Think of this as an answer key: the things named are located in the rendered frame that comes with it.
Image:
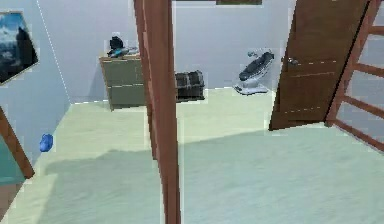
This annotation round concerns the black ribbed chest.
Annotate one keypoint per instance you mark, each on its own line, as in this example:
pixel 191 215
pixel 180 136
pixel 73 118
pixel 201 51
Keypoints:
pixel 190 86

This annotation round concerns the grey and white baby bouncer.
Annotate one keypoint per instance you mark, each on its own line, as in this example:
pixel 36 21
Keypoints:
pixel 255 71

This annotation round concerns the olive green chest of drawers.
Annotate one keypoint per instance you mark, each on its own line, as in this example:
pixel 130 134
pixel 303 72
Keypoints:
pixel 124 81

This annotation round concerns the black and teal object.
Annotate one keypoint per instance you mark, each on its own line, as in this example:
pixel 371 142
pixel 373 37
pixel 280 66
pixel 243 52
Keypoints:
pixel 116 47

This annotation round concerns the brown wooden room door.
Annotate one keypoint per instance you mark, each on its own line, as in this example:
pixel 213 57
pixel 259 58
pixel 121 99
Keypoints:
pixel 313 63

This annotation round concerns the small blue object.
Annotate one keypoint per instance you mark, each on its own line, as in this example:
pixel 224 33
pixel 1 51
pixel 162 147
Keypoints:
pixel 46 142

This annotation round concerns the brown wooden slanted beam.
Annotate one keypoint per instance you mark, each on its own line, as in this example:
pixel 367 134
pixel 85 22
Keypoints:
pixel 15 146

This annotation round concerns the framed blue landscape picture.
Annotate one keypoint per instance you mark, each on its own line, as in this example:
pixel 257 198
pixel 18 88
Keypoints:
pixel 15 46

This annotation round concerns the brown wooden post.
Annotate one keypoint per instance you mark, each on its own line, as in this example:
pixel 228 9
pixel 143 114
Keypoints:
pixel 161 100

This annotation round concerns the dark framed wall picture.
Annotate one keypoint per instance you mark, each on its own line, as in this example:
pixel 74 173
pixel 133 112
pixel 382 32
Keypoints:
pixel 238 2

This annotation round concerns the brown wooden ladder frame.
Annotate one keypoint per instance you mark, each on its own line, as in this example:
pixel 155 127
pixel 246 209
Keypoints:
pixel 353 70

